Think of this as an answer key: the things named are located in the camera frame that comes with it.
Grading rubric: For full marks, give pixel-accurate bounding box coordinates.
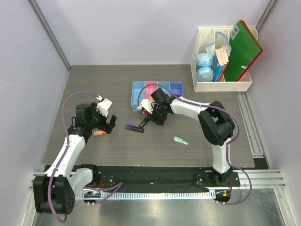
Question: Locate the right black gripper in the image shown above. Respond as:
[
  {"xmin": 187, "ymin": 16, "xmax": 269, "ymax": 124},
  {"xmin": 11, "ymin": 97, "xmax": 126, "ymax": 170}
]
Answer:
[{"xmin": 146, "ymin": 103, "xmax": 168, "ymax": 126}]

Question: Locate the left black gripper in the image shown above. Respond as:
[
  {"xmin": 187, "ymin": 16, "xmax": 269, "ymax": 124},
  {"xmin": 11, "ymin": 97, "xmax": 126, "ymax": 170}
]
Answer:
[{"xmin": 87, "ymin": 103, "xmax": 116, "ymax": 134}]

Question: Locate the pink drawer box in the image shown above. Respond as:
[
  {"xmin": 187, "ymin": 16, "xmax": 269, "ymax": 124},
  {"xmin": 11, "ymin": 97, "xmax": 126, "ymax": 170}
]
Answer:
[{"xmin": 144, "ymin": 81, "xmax": 158, "ymax": 102}]

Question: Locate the purple drawer box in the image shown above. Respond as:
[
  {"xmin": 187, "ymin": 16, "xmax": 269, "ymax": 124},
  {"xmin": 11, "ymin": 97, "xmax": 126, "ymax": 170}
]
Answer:
[{"xmin": 170, "ymin": 82, "xmax": 183, "ymax": 96}]

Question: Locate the light blue drawer box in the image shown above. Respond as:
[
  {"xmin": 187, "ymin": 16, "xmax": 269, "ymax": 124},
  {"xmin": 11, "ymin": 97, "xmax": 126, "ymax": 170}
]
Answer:
[{"xmin": 130, "ymin": 81, "xmax": 146, "ymax": 112}]

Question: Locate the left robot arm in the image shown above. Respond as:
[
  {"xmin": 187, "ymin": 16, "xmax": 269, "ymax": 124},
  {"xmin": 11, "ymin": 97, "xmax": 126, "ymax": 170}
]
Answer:
[{"xmin": 32, "ymin": 99, "xmax": 117, "ymax": 215}]

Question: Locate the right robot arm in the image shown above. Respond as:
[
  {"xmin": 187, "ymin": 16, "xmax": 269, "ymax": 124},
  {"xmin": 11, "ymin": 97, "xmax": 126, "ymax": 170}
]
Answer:
[{"xmin": 137, "ymin": 88, "xmax": 235, "ymax": 186}]

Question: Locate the orange mini highlighter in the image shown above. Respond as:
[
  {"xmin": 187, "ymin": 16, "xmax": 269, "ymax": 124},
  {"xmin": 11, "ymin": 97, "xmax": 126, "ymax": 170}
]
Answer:
[{"xmin": 93, "ymin": 130, "xmax": 107, "ymax": 136}]

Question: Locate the purple cap black highlighter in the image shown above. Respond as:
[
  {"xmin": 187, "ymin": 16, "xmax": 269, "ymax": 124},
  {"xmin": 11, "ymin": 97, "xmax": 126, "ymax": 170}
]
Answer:
[{"xmin": 125, "ymin": 124, "xmax": 144, "ymax": 133}]

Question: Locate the light green mini highlighter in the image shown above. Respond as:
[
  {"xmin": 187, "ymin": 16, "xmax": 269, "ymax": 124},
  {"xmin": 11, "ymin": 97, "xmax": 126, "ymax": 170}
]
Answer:
[{"xmin": 173, "ymin": 136, "xmax": 189, "ymax": 145}]

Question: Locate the lower blue tape dispenser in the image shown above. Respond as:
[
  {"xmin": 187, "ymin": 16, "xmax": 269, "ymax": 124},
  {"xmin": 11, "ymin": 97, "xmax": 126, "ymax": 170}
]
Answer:
[{"xmin": 196, "ymin": 66, "xmax": 214, "ymax": 82}]

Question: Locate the blue red card box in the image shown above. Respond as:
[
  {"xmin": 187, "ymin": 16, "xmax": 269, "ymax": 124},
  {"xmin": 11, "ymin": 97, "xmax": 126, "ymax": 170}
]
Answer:
[{"xmin": 212, "ymin": 54, "xmax": 225, "ymax": 82}]

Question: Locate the wooden sticks bundle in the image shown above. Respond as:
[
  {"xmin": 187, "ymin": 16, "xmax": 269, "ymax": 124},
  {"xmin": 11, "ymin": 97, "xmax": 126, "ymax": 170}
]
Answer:
[{"xmin": 214, "ymin": 47, "xmax": 229, "ymax": 67}]

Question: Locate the white plastic organizer basket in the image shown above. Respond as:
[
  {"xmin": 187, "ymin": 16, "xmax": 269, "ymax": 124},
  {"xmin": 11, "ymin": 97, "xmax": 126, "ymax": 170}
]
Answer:
[{"xmin": 190, "ymin": 26, "xmax": 252, "ymax": 92}]

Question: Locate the clear blue zip bag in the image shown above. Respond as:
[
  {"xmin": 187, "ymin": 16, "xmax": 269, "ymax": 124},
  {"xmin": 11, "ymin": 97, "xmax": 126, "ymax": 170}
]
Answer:
[{"xmin": 206, "ymin": 32, "xmax": 232, "ymax": 56}]

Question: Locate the green plastic folder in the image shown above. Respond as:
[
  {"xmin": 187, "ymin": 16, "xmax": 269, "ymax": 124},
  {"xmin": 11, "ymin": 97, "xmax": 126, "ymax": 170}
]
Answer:
[{"xmin": 223, "ymin": 22, "xmax": 247, "ymax": 82}]

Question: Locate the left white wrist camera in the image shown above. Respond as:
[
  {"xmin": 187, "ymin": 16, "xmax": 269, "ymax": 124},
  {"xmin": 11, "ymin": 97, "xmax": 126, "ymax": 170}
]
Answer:
[{"xmin": 97, "ymin": 98, "xmax": 112, "ymax": 118}]

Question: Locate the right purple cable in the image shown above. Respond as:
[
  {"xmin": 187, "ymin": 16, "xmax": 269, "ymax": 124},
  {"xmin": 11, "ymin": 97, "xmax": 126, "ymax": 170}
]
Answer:
[{"xmin": 137, "ymin": 84, "xmax": 253, "ymax": 207}]

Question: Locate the purple cable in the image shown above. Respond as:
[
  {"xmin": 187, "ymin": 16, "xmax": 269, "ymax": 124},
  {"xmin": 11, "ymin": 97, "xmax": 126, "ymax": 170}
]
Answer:
[
  {"xmin": 137, "ymin": 84, "xmax": 253, "ymax": 207},
  {"xmin": 47, "ymin": 91, "xmax": 103, "ymax": 223}
]

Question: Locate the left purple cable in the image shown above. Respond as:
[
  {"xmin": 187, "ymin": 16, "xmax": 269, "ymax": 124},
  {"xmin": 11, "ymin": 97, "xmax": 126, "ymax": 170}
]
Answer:
[{"xmin": 47, "ymin": 91, "xmax": 103, "ymax": 223}]

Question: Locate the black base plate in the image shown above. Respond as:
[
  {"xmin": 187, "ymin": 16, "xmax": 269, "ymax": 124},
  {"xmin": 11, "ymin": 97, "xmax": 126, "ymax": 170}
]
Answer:
[{"xmin": 87, "ymin": 165, "xmax": 240, "ymax": 193}]

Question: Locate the slotted cable duct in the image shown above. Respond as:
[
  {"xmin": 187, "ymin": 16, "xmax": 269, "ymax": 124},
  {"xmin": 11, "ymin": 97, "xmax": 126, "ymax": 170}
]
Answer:
[{"xmin": 76, "ymin": 190, "xmax": 216, "ymax": 201}]

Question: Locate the left corner aluminium post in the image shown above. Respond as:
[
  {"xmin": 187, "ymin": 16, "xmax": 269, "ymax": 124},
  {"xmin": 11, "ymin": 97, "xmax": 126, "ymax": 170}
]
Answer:
[{"xmin": 27, "ymin": 0, "xmax": 71, "ymax": 71}]

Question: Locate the corner aluminium post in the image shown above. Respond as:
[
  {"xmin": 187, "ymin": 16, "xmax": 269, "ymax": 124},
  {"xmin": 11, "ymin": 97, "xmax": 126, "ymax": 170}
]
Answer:
[
  {"xmin": 27, "ymin": 0, "xmax": 71, "ymax": 71},
  {"xmin": 255, "ymin": 0, "xmax": 279, "ymax": 33}
]

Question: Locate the right corner aluminium post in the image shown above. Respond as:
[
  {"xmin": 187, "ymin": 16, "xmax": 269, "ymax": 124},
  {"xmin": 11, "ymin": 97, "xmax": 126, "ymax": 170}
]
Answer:
[{"xmin": 255, "ymin": 0, "xmax": 279, "ymax": 33}]

